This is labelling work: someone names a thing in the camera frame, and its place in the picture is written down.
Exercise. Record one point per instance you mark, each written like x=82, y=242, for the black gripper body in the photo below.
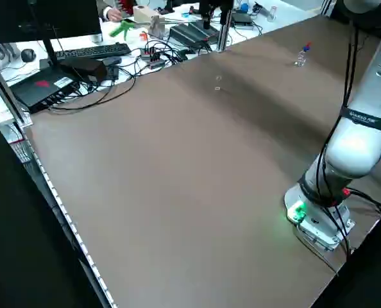
x=216, y=2

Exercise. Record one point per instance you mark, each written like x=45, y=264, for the clear dropper bottle blue cap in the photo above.
x=302, y=59

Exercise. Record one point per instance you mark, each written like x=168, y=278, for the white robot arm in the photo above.
x=354, y=154

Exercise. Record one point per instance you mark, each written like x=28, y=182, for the person's forearm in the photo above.
x=102, y=9

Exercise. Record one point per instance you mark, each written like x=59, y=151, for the black flat box device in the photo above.
x=243, y=18

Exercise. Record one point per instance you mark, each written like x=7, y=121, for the black power supply unit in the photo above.
x=190, y=32

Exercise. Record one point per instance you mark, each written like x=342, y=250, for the clear plastic cup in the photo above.
x=271, y=14

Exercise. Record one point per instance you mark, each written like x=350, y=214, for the light wooden block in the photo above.
x=144, y=14

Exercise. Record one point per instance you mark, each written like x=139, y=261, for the small orange plastic part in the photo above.
x=144, y=36

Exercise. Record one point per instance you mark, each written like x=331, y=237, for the grey usb hub with plugs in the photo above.
x=153, y=57

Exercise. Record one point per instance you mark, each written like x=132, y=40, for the green plastic hand tool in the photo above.
x=123, y=27

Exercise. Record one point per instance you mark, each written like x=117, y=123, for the black power adapter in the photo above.
x=112, y=73

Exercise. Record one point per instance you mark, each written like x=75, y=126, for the black keyboard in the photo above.
x=94, y=50

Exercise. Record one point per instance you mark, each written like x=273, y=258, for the dark brown box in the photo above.
x=91, y=69

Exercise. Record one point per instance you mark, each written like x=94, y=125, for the black computer monitor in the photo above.
x=49, y=16

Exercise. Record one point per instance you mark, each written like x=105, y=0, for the black monitor stand pole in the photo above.
x=49, y=51

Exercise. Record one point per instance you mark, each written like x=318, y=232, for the black computer mouse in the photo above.
x=28, y=55

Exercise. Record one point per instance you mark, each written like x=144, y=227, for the black computer with red logo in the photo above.
x=33, y=93

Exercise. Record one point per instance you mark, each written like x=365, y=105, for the grey white device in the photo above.
x=3, y=51

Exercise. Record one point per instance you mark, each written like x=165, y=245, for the aluminium profile post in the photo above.
x=7, y=93
x=224, y=38

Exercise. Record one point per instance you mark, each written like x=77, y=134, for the grey metal bracket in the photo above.
x=156, y=29

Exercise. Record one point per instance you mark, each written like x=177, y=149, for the aluminium table edge rail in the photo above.
x=65, y=218

